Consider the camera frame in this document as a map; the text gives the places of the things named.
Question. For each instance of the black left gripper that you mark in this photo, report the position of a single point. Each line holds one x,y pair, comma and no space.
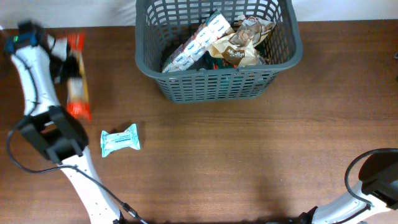
72,72

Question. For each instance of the orange spaghetti pasta package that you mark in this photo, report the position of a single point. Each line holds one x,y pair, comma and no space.
78,98

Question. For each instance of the mint green snack wrapper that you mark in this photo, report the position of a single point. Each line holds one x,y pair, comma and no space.
127,138

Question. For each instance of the Kleenex tissue multipack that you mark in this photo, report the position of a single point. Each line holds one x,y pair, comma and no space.
215,27

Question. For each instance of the beige brown snack pouch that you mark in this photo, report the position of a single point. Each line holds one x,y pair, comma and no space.
217,48
252,29

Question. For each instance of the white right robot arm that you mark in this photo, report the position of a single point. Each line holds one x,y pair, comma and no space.
374,193

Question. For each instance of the grey plastic basket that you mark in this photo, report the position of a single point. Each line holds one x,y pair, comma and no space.
162,26

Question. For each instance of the green snack bag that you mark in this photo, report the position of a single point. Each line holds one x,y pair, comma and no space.
233,57

